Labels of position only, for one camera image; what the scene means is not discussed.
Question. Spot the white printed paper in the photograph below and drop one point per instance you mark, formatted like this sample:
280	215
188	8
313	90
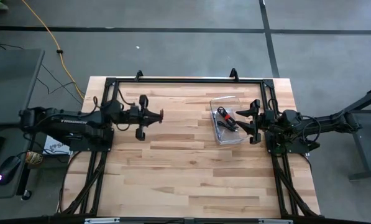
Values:
56	147

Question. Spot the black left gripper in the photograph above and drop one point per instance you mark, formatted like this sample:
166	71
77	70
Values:
143	102

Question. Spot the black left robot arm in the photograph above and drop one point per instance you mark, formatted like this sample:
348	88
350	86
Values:
76	123

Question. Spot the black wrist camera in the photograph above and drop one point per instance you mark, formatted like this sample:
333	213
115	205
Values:
134	111
269	117

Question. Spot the silver metal bracket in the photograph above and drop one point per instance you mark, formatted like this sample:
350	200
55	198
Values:
101	220
275	221

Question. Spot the grey desk frame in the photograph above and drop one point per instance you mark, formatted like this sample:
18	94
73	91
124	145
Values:
365	149

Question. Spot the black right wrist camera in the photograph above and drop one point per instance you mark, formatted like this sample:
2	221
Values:
269	117

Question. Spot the clear plastic organizer bin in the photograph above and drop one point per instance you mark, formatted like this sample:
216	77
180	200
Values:
231	138

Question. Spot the dark grey desk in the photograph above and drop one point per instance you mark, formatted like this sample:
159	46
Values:
5	193
11	87

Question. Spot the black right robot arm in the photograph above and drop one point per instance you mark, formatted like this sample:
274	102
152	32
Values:
325	121

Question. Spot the black aluminium table frame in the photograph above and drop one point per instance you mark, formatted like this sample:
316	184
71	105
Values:
188	81

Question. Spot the brown drink can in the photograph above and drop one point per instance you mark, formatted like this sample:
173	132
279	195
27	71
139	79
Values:
33	158

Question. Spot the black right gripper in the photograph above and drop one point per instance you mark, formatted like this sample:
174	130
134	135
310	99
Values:
257	123

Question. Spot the black computer mouse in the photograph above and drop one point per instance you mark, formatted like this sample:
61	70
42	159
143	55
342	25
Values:
8	170

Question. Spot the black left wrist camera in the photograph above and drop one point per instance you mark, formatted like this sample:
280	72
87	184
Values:
134	111

